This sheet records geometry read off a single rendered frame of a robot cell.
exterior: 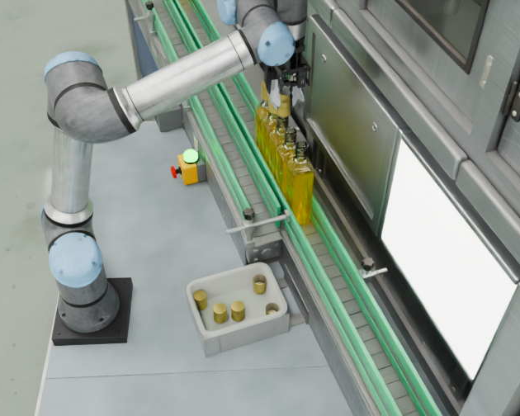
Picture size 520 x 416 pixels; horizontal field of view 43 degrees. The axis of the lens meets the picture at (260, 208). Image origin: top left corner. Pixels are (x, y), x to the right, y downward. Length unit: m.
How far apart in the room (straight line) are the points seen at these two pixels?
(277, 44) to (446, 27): 0.31
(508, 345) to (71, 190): 1.19
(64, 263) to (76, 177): 0.20
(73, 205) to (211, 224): 0.49
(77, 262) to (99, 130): 0.39
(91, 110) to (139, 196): 0.78
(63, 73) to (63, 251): 0.43
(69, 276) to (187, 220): 0.51
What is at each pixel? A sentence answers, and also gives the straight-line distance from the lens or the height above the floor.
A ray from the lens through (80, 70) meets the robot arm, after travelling 1.39.
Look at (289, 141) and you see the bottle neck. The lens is 1.64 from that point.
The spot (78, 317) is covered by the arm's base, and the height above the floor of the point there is 0.84.
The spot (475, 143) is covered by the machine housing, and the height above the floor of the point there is 1.43.
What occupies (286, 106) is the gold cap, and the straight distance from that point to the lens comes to 1.64.
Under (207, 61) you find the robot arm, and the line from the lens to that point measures 1.29.
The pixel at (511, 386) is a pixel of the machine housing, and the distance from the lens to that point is 0.57.
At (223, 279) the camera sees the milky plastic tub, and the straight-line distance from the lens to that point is 1.71.
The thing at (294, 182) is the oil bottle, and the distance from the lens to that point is 1.63.
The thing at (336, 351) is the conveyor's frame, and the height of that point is 0.86.
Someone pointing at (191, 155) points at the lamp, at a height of 0.85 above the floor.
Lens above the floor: 2.18
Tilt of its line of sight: 46 degrees down
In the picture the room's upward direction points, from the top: straight up
